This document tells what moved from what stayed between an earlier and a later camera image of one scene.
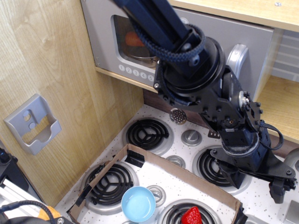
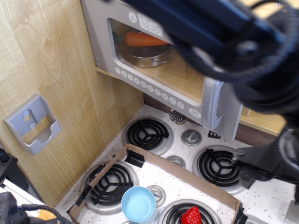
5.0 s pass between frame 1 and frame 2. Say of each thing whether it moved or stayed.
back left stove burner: stayed
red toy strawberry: stayed
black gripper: moved
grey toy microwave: moved
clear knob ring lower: stayed
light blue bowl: stayed
